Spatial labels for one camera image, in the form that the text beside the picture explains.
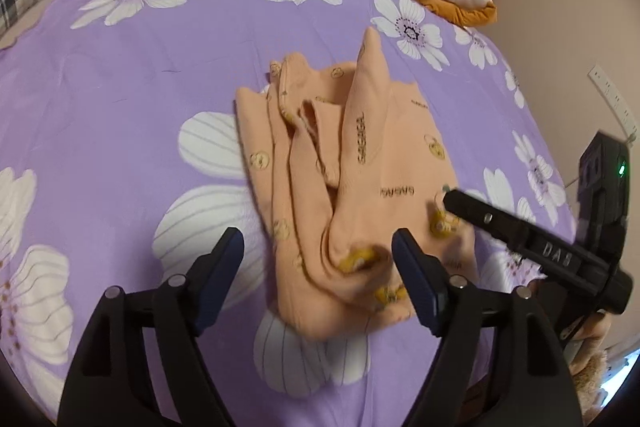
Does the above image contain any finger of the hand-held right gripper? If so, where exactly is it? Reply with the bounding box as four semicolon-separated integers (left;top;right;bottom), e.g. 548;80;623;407
442;188;530;254

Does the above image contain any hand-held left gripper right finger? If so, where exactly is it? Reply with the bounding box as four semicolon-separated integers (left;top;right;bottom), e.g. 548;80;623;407
391;228;583;427

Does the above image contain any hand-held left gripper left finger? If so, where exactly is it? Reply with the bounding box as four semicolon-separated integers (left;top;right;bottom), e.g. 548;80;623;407
57;227;246;427

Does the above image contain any orange printed baby garment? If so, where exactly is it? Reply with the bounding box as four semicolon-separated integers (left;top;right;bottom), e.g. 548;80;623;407
235;27;481;342

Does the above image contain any person's right forearm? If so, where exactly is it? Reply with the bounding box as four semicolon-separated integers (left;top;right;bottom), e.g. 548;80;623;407
570;311;611;408

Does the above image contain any purple floral blanket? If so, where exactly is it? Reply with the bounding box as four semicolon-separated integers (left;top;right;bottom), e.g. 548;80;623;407
0;0;578;427

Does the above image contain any white wall socket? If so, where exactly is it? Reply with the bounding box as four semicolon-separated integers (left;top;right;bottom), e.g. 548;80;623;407
590;64;640;135

